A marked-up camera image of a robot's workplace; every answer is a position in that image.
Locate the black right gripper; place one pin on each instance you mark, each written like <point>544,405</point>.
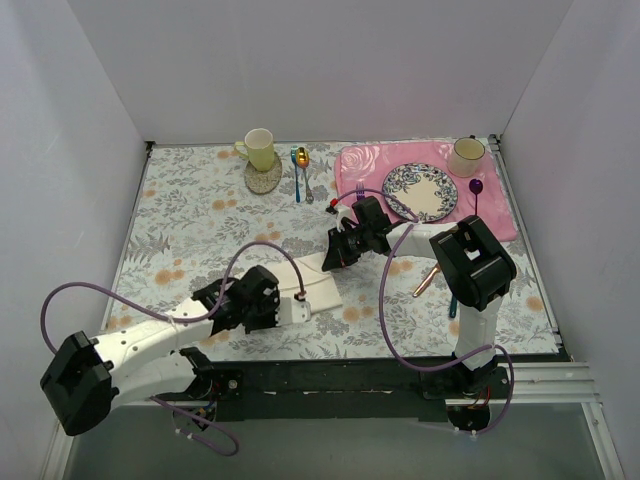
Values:
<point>339,245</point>

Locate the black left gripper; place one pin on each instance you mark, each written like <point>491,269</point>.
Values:
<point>267,310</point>

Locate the white cloth napkin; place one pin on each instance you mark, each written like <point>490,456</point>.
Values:
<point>320,287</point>

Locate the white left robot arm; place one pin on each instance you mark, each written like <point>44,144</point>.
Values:
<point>86,375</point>

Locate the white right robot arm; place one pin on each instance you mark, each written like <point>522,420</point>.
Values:
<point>477,269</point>

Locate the purple fork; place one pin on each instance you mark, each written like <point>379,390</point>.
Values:
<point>360,192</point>

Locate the rose gold knife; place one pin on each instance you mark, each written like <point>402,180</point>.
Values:
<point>426,282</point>

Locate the pink floral placemat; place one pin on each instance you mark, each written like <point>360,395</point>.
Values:
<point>371,163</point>

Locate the rainbow gold spoon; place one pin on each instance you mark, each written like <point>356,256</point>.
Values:
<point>303,162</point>

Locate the blue floral plate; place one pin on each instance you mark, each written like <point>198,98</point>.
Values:
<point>426,190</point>

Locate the woven round coaster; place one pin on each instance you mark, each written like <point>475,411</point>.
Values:
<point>263,182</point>

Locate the blue fork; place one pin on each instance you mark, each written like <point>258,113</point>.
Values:
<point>293,156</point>

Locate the yellow green mug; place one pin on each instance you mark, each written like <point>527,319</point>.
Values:
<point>257,148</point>

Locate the purple spoon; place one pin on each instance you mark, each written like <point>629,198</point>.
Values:
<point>476,187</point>

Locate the cream enamel mug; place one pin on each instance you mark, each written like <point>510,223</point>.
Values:
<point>466,156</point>

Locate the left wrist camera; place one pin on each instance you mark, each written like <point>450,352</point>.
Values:
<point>291,312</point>

